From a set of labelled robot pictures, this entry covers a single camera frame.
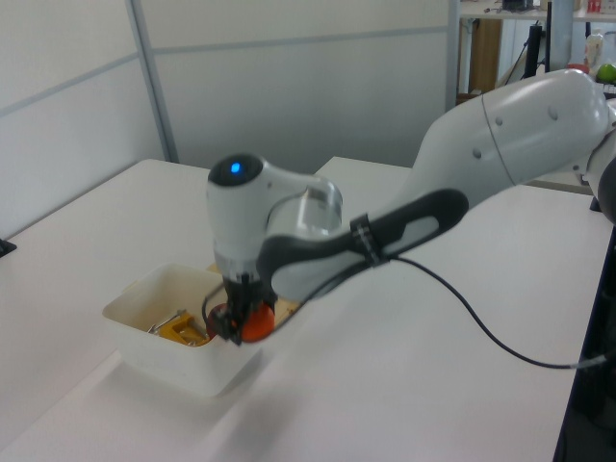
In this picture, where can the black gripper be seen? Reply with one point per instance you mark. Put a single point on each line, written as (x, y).
(248, 293)

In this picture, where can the orange fruit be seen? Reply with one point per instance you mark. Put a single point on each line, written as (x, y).
(257, 325)

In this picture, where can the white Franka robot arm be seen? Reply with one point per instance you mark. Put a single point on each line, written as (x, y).
(505, 139)

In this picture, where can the white plastic container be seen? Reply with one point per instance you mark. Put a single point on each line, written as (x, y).
(183, 366)

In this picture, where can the orange clamp tool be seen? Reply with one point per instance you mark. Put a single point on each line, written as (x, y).
(180, 331)

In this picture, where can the tan plastic lid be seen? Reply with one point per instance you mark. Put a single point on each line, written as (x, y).
(289, 309)

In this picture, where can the black table clamp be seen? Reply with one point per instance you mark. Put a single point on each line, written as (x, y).
(6, 248)

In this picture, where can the wooden cabinet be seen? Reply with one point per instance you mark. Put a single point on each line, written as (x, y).
(485, 55)

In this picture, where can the black monitor stand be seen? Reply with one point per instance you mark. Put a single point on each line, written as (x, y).
(534, 48)

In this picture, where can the green apple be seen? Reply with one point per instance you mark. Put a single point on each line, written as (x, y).
(606, 72)

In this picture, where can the pale plastic bottle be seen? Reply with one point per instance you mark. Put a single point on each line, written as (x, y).
(594, 48)

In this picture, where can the grey partition end post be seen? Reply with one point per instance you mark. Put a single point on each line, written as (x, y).
(452, 53)

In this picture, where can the black frame post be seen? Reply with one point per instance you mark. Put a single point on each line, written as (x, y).
(589, 385)

